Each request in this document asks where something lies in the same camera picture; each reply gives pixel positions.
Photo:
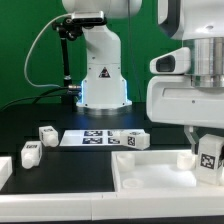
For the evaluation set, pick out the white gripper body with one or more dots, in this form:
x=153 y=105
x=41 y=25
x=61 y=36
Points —
x=172 y=98

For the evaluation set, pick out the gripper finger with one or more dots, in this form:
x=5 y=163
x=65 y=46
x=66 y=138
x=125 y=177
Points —
x=193 y=138

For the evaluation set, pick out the white square tabletop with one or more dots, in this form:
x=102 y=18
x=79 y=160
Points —
x=160 y=169

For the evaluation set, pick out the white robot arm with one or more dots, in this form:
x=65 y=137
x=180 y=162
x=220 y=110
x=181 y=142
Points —
x=198 y=24

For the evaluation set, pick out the white sheet with markers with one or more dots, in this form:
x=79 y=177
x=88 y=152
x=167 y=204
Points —
x=93 y=137

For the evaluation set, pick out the white left fence block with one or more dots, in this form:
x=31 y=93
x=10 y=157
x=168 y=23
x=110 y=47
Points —
x=5 y=170

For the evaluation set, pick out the white front fence bar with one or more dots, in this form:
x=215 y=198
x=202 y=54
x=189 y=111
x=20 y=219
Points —
x=112 y=205

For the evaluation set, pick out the black camera stand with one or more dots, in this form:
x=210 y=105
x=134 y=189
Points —
x=69 y=30

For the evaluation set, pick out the silver camera on stand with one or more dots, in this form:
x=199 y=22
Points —
x=88 y=17

